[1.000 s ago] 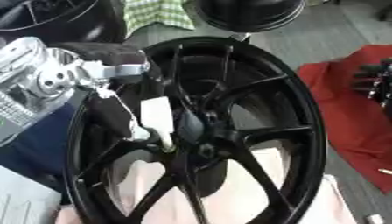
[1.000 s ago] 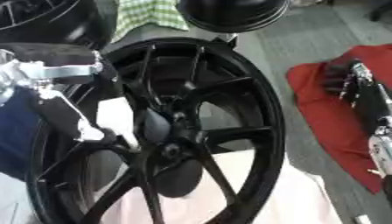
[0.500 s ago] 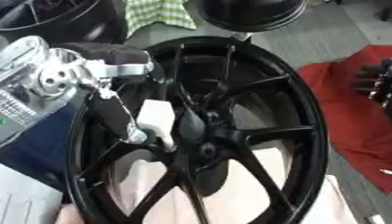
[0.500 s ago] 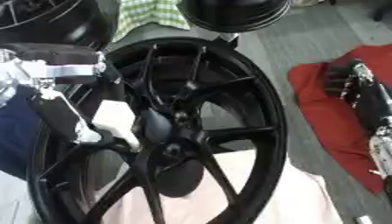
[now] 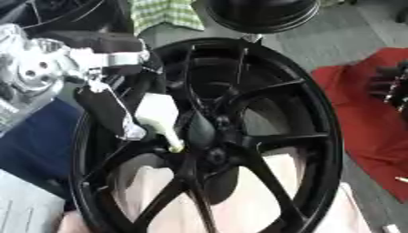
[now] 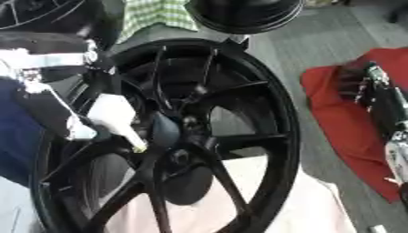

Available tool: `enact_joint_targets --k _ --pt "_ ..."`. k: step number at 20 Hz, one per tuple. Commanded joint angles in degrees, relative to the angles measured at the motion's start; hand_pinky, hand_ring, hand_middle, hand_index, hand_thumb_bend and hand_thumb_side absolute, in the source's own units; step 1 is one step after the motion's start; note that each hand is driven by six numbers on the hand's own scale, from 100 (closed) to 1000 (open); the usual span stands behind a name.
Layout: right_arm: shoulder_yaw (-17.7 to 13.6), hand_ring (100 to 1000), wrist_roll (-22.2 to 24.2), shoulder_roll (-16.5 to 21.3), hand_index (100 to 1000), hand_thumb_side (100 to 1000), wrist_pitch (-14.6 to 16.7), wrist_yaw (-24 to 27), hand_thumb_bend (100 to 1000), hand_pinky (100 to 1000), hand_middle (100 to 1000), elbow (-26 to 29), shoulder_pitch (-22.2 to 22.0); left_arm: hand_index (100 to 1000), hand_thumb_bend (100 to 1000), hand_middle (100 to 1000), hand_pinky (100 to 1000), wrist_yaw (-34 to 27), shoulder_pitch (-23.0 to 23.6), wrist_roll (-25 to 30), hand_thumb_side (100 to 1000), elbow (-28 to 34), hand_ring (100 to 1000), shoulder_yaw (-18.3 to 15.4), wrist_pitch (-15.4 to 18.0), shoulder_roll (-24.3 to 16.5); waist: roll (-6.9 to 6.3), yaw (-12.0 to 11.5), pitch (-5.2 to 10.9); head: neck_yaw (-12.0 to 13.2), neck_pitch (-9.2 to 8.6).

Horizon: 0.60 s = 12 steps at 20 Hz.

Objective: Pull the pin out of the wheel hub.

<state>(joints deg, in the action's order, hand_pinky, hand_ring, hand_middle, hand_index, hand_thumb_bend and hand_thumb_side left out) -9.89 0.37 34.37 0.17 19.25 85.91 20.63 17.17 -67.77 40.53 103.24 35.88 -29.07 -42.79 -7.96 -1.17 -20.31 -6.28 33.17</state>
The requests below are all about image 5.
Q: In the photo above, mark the small pale pin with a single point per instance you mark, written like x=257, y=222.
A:
x=401, y=179

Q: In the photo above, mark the small white object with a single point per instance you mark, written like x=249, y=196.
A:
x=392, y=228

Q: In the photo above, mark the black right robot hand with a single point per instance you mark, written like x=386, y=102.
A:
x=386, y=86

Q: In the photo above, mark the black round object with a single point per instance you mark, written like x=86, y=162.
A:
x=263, y=15

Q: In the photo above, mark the black spoked wheel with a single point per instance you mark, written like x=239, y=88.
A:
x=276, y=142

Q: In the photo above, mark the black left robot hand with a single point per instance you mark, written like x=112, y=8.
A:
x=98, y=106

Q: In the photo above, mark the pale grey sheet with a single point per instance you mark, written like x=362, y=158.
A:
x=26, y=206

